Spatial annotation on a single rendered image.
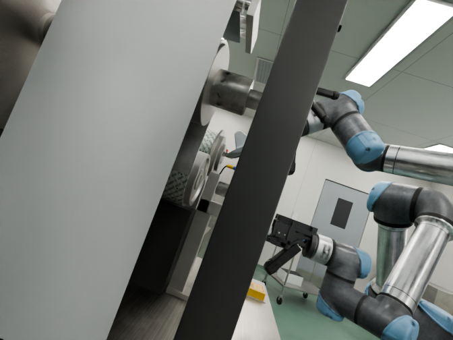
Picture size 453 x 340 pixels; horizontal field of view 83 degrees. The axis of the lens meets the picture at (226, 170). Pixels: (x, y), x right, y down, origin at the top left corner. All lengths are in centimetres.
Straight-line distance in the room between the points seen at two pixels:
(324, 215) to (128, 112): 521
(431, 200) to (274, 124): 74
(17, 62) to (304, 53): 46
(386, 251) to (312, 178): 439
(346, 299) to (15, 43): 86
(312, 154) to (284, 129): 520
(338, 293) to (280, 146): 58
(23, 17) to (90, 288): 43
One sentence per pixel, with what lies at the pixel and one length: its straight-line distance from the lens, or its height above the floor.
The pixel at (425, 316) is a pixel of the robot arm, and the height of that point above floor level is 101.
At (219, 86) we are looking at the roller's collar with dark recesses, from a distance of 43.
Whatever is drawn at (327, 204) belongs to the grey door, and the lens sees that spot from 547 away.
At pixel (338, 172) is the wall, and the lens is 556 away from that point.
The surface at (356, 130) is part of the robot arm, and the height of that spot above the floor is 140.
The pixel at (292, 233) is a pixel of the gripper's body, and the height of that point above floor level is 113.
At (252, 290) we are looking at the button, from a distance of 85.
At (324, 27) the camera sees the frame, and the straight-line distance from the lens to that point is 31.
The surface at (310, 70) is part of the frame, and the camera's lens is 28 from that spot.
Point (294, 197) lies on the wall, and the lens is 529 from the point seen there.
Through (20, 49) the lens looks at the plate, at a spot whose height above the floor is 127.
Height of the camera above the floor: 117
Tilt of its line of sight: 5 degrees up
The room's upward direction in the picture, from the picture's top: 20 degrees clockwise
